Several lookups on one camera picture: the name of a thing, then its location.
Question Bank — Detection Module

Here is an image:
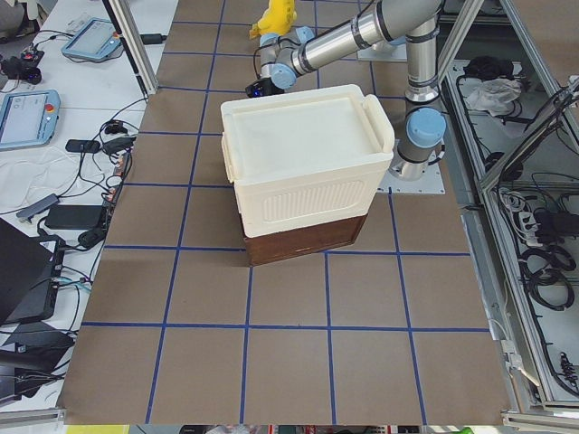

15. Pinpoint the dark wooden drawer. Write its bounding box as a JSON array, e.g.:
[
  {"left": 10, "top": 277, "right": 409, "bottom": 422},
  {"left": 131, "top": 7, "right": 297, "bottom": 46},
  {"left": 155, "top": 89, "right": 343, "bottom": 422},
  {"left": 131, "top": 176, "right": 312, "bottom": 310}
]
[{"left": 242, "top": 214, "right": 367, "bottom": 266}]

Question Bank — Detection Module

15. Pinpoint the near teach pendant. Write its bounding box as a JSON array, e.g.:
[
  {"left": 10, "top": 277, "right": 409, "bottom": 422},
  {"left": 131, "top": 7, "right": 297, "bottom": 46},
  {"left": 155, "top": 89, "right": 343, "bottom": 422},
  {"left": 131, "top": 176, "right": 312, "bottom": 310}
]
[{"left": 1, "top": 90, "right": 61, "bottom": 151}]

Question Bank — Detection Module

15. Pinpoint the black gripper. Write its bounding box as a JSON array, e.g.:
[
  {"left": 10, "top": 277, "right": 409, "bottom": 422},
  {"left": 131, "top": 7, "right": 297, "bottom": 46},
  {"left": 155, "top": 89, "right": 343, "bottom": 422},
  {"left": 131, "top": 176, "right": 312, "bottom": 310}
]
[{"left": 245, "top": 78, "right": 285, "bottom": 98}]

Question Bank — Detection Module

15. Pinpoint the teach pendant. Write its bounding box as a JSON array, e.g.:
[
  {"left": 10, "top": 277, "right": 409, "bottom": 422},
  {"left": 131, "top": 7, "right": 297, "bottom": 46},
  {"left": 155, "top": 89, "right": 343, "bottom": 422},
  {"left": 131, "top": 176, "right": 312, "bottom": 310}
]
[
  {"left": 1, "top": 90, "right": 61, "bottom": 151},
  {"left": 61, "top": 18, "right": 121, "bottom": 63}
]

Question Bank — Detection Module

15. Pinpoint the black laptop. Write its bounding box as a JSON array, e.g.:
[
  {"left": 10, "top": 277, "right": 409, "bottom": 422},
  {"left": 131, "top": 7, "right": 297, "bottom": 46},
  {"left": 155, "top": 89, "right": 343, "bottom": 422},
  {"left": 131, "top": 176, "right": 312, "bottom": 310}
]
[{"left": 1, "top": 221, "right": 64, "bottom": 326}]

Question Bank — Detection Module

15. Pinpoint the cream plastic storage box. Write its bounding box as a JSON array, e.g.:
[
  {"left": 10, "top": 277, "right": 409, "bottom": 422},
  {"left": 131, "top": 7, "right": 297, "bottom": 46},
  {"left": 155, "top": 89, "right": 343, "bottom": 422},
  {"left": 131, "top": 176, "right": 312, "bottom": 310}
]
[{"left": 221, "top": 84, "right": 394, "bottom": 238}]

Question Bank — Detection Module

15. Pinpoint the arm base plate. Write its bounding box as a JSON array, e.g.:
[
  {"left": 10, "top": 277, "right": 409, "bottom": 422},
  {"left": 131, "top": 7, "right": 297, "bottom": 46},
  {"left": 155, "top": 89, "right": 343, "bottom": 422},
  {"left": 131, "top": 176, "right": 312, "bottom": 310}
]
[{"left": 376, "top": 139, "right": 446, "bottom": 195}]

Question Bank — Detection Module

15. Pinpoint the yellow plush dinosaur toy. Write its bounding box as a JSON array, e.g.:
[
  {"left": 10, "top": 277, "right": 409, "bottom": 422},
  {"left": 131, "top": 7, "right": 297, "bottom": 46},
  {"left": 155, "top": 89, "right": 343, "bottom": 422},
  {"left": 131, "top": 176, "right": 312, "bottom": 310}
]
[{"left": 249, "top": 0, "right": 298, "bottom": 39}]

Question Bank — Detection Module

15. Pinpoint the far teach pendant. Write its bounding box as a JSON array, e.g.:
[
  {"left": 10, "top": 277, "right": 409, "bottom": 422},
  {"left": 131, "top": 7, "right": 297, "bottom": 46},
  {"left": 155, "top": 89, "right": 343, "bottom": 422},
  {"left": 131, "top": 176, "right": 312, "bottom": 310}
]
[{"left": 61, "top": 18, "right": 121, "bottom": 63}]

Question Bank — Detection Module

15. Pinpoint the black power adapter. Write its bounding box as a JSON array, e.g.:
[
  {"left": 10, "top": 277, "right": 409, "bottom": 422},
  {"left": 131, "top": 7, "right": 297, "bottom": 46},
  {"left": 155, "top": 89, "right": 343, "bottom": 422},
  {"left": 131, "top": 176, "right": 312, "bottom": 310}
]
[{"left": 44, "top": 204, "right": 103, "bottom": 230}]

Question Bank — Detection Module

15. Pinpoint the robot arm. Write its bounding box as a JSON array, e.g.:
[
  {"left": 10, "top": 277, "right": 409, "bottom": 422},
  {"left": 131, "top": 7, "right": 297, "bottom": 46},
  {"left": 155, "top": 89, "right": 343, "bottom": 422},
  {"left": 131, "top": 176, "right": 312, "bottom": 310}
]
[{"left": 245, "top": 0, "right": 446, "bottom": 182}]

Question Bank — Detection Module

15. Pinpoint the aluminium frame post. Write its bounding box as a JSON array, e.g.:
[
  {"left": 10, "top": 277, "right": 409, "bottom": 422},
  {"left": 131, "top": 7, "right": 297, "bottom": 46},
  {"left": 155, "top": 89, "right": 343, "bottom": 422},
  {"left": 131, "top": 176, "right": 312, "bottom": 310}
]
[{"left": 102, "top": 0, "right": 158, "bottom": 99}]

